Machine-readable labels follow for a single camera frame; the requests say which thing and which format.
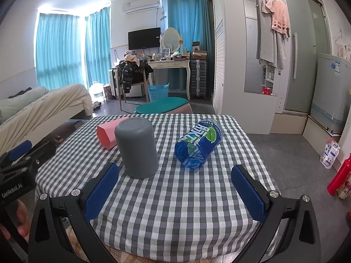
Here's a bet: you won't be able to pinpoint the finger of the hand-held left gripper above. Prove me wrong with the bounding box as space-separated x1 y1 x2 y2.
0 140 41 170

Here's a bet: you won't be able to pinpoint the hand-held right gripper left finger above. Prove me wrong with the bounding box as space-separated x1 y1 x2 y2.
27 163 120 263

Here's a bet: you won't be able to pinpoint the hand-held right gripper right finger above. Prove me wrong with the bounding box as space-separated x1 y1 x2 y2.
231 164 322 263

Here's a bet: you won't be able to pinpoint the blue plastic drink bottle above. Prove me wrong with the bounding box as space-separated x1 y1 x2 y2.
175 119 222 169

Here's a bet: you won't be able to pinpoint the grey cup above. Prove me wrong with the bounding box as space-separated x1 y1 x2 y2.
115 117 159 179

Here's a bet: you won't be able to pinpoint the pink cup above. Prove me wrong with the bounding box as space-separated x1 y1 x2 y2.
97 117 129 150

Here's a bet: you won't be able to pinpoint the person's left hand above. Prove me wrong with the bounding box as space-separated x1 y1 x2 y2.
0 199 31 243

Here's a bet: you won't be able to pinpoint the pale green pillow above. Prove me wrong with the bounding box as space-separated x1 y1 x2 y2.
0 86 50 124

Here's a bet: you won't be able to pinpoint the bed with beige sheet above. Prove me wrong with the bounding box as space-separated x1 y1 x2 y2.
0 84 94 155

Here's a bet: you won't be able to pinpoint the grey checkered tablecloth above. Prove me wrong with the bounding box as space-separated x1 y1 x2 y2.
35 114 281 258

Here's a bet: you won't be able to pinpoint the white refill pouch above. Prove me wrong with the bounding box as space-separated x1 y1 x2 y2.
319 138 341 169

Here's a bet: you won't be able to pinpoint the red thermos bottle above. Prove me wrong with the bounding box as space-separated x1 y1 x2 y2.
327 153 351 198

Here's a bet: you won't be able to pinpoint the clear water jug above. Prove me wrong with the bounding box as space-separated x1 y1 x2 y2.
93 81 105 101

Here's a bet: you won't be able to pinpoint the teal cushioned stool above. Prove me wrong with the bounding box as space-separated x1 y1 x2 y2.
134 97 193 115

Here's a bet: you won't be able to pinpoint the wide teal window curtain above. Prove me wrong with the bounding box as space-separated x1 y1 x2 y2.
36 13 83 89

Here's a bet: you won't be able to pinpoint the blue plastic laundry basket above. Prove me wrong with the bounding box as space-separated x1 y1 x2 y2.
147 82 170 102

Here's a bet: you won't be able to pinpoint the wooden chair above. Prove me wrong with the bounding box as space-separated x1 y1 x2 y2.
116 63 154 105

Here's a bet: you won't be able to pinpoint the black jacket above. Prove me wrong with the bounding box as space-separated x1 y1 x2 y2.
118 60 153 94

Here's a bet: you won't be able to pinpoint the grey ribbed suitcase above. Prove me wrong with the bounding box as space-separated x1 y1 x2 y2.
190 59 208 100

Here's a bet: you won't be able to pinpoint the narrow teal window curtain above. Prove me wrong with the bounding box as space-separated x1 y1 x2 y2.
84 7 111 87

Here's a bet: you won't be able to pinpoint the white refrigerator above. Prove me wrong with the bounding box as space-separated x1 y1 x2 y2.
310 53 351 137

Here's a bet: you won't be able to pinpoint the white dressing table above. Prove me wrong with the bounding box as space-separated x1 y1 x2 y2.
148 59 191 101

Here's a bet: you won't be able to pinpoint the frosted glass door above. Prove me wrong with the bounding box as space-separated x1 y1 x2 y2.
281 0 332 114

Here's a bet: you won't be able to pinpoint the stacked cardboard boxes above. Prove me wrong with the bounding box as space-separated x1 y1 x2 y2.
192 42 208 60

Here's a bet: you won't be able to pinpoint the white louvered wardrobe door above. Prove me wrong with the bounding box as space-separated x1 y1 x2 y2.
210 0 229 115

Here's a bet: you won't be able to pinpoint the grey hanging towel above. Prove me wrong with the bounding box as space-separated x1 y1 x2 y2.
256 0 286 69

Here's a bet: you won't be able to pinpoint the black flat television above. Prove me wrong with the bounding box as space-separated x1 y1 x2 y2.
128 27 161 50

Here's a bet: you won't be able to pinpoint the white oval mirror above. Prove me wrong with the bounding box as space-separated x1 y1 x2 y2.
160 27 183 53

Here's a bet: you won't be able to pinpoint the pink hanging towel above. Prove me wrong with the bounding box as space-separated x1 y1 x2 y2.
261 0 290 38

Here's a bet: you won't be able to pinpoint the tall dark teal curtain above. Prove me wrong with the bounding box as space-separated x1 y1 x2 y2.
167 0 215 94

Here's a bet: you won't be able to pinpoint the white air conditioner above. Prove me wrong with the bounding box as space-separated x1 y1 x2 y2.
121 0 163 14

